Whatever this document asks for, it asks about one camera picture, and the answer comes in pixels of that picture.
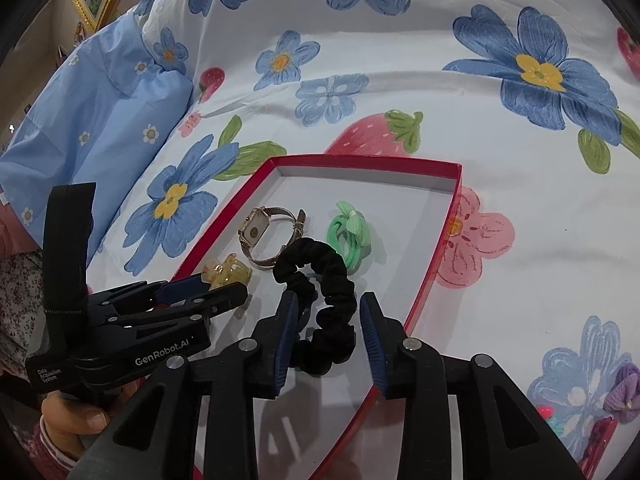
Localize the purple small scrunchie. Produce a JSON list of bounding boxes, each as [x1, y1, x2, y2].
[[604, 362, 640, 413]]

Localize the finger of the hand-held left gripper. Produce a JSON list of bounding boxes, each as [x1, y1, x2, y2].
[[107, 282, 249, 333], [90, 276, 211, 313]]

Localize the light blue daisy quilt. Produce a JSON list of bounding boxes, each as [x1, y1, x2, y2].
[[0, 7, 196, 266]]

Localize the colourful bead bracelet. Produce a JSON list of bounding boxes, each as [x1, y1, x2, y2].
[[537, 404, 560, 432]]

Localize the red cardboard box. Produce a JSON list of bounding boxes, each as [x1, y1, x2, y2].
[[169, 156, 463, 480]]

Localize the floral patterned clothing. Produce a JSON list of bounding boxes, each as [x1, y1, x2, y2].
[[0, 205, 91, 376]]

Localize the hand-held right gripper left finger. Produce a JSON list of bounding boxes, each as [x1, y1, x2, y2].
[[65, 290, 301, 480]]

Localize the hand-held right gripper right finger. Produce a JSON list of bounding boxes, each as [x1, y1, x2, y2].
[[359, 291, 586, 480]]

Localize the floral strawberry bed sheet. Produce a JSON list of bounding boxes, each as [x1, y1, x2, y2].
[[85, 0, 640, 480]]

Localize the black scrunchie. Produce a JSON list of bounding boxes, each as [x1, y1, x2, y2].
[[272, 239, 357, 377]]

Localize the yellow hair claw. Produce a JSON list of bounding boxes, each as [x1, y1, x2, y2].
[[201, 254, 251, 293]]

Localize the person's left hand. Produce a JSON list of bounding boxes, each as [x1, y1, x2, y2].
[[40, 390, 111, 456]]

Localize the green bow hair tie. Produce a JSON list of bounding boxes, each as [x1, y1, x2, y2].
[[326, 201, 373, 276]]

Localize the gold wrist watch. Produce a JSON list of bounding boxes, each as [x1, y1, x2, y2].
[[238, 206, 307, 267]]

